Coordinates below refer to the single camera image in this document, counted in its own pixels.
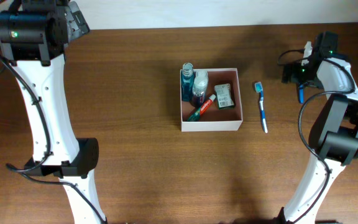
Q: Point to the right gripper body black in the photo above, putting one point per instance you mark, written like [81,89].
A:
[307,78]

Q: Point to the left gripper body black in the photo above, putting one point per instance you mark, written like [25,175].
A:
[63,22]

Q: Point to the blue disposable razor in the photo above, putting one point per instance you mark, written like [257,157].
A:
[300,92]

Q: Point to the blue white toothbrush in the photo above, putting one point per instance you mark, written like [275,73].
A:
[259,89]

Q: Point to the green white soap box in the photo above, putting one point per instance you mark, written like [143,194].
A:
[223,95]

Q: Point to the purple pump soap bottle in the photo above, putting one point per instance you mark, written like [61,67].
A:
[199,88]

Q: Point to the teal mouthwash bottle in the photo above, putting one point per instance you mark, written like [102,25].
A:
[187,79]

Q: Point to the Colgate toothpaste tube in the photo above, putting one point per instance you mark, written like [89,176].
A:
[200,111]

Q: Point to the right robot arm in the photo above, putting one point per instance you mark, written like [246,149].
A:
[333,139]

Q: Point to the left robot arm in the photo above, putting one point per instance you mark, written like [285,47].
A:
[33,39]

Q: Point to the white open cardboard box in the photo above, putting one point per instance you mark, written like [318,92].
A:
[215,119]

